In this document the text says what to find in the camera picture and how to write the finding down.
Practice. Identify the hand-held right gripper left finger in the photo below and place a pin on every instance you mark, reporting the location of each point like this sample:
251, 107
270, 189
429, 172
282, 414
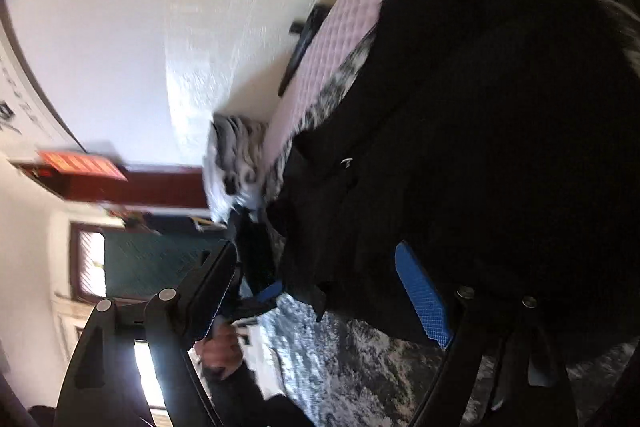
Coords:
210, 292

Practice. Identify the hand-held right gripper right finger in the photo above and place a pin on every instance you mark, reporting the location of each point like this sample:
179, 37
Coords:
422, 302

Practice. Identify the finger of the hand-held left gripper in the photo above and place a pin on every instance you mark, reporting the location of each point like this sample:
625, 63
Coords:
270, 291
252, 252

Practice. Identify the black garment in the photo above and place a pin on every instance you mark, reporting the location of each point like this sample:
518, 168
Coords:
475, 132

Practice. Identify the person's left hand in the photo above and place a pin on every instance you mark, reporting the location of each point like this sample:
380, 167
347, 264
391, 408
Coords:
220, 352

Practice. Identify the dark green curtain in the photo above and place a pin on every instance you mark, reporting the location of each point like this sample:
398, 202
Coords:
150, 262

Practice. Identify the black and white patterned blanket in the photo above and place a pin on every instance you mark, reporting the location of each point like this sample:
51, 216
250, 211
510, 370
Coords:
360, 372

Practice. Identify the grey and white crumpled cloth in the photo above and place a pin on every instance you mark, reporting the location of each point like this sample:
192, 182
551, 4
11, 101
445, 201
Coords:
235, 147

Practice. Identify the dark red wooden door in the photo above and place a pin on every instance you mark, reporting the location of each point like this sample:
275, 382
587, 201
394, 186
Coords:
150, 192

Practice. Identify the red paper sign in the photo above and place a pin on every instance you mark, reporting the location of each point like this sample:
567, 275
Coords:
82, 164

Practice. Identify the long black tool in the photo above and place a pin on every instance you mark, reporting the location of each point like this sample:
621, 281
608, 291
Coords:
305, 42

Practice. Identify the pink quilted mattress cover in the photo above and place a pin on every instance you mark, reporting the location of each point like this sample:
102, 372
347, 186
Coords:
350, 17

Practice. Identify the brown window frame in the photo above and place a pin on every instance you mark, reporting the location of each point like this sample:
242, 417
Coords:
80, 257

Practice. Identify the wall poster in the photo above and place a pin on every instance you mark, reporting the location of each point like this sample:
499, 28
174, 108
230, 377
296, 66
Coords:
20, 107

